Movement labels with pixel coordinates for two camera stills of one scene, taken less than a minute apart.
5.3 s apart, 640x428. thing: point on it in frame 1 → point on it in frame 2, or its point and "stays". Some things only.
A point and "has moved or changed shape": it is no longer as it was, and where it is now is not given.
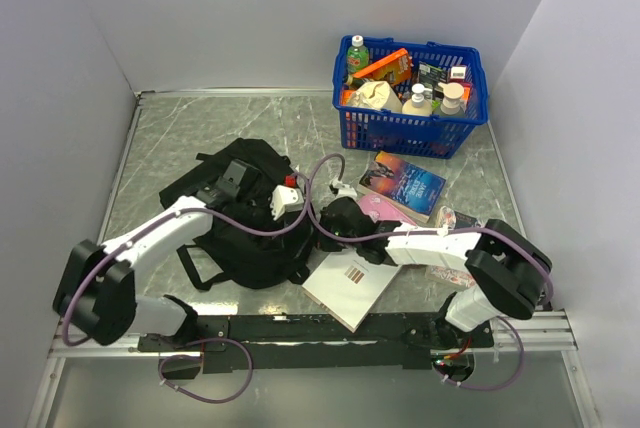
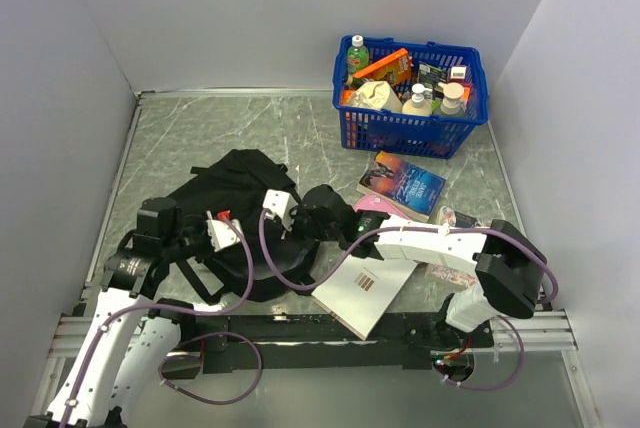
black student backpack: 263,225 has moved or changed shape
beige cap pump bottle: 452,92 stays
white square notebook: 349,286 has moved or changed shape
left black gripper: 269,222 → 209,249
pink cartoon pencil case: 380,208 stays
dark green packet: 431,76 stays
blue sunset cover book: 407,186 stays
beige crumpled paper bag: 375,94 stays
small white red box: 458,75 stays
